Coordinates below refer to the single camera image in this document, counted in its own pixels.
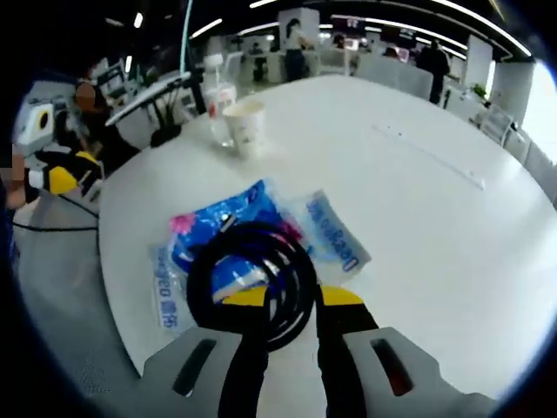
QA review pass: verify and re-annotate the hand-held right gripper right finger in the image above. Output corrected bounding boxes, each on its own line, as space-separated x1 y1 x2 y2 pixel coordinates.
317 285 493 418

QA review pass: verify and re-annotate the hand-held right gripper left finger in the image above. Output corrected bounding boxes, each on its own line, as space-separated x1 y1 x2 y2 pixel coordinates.
143 287 273 418

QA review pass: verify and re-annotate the blue printed plastic bag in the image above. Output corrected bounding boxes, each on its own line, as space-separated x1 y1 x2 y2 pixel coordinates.
149 177 373 346

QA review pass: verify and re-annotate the clear plastic water bottle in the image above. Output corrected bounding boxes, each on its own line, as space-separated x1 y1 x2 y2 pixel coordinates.
204 53 238 148

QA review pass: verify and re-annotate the white paper cup green print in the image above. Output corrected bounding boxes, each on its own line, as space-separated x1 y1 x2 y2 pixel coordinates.
222 99 267 159

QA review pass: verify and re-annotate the white tabletop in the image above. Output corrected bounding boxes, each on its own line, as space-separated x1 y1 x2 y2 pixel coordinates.
97 74 557 400

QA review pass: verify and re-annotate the black tripod stand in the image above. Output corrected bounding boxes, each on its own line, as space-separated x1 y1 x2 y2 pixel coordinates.
150 72 208 136

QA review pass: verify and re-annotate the teal vertical pole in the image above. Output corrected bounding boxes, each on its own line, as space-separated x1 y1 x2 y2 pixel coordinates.
179 0 196 73

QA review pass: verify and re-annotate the white office chair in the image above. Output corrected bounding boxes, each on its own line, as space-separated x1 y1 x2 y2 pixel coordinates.
478 104 520 143

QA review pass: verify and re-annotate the white desk partition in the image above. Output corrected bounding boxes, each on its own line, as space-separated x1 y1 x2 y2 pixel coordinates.
356 56 434 98

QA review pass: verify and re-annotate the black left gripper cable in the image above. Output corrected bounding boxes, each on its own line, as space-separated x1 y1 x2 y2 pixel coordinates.
11 191 102 233

